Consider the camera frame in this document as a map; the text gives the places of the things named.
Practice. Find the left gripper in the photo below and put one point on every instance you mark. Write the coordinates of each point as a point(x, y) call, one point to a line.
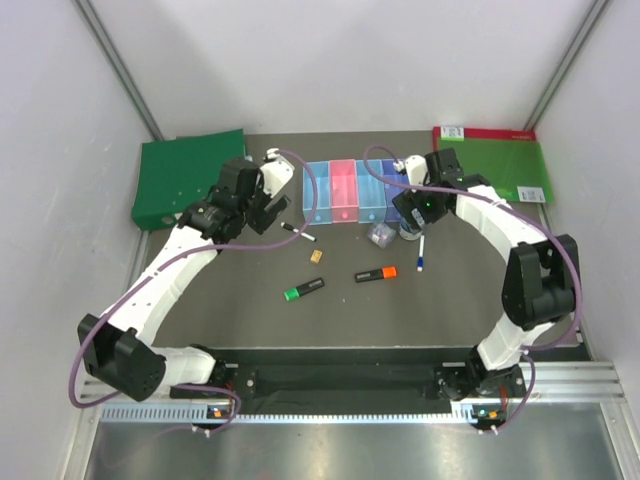
point(272, 210)

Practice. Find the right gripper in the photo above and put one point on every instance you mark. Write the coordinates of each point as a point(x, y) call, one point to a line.
point(408, 201)

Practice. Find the blue lidded round jar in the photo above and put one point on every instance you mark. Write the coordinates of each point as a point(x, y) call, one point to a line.
point(407, 232)

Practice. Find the black capped whiteboard marker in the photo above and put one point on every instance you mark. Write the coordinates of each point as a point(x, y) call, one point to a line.
point(294, 230)

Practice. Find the light blue end drawer bin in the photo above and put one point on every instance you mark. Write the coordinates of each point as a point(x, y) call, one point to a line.
point(322, 215)

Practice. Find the blue capped whiteboard marker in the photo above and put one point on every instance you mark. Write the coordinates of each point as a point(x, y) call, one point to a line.
point(420, 259)

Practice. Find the small tan eraser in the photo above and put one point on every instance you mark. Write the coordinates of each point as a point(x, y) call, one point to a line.
point(316, 256)

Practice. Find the pink drawer bin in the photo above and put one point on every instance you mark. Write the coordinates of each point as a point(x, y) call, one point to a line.
point(344, 191)

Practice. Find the green transparent folder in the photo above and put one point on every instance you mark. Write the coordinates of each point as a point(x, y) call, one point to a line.
point(515, 169)

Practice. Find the purple drawer bin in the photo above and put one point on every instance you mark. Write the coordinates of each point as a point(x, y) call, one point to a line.
point(391, 191)

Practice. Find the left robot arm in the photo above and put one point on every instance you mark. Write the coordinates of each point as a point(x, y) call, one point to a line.
point(117, 348)

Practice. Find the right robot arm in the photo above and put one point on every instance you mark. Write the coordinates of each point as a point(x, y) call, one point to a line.
point(539, 287)

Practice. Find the clear jar of paper clips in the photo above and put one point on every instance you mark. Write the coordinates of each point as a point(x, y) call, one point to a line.
point(381, 234)

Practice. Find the orange capped black highlighter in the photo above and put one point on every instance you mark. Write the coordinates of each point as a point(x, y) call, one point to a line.
point(382, 273)

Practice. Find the green capped black highlighter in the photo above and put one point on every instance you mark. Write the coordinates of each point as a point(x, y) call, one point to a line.
point(304, 289)

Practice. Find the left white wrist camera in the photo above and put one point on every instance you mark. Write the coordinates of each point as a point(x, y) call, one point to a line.
point(277, 171)

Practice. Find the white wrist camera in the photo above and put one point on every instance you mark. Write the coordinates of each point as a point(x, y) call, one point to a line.
point(277, 171)
point(414, 167)

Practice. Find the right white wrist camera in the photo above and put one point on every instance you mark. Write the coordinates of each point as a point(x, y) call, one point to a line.
point(414, 167)

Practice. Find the green ring binder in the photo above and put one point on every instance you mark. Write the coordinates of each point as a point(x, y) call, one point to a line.
point(175, 173)

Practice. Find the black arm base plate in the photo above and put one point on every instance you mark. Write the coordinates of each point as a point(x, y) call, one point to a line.
point(360, 380)

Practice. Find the slotted cable duct rail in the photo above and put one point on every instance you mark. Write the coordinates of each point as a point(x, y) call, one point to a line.
point(217, 412)

